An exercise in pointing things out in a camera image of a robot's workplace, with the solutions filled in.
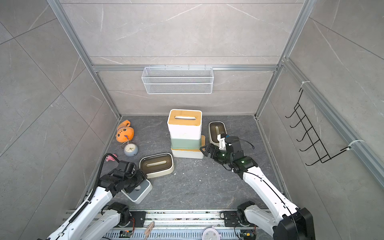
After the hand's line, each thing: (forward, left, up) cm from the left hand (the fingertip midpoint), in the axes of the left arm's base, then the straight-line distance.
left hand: (145, 176), depth 82 cm
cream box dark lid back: (+33, -43, -1) cm, 55 cm away
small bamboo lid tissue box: (+17, -23, +17) cm, 33 cm away
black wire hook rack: (+12, -84, +25) cm, 88 cm away
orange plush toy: (+29, +18, +3) cm, 35 cm away
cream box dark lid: (+7, -5, -2) cm, 9 cm away
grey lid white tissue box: (-8, +1, 0) cm, 8 cm away
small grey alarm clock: (+19, +13, -2) cm, 23 cm away
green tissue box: (+18, -23, +5) cm, 29 cm away
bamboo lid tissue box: (+20, -23, +21) cm, 37 cm away
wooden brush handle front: (-24, -5, -4) cm, 25 cm away
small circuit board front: (-25, +7, -6) cm, 27 cm away
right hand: (+7, -35, +13) cm, 37 cm away
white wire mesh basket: (+58, -18, +23) cm, 65 cm away
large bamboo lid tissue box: (+12, -25, +3) cm, 28 cm away
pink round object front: (-27, -35, -4) cm, 44 cm away
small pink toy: (+15, +26, -5) cm, 30 cm away
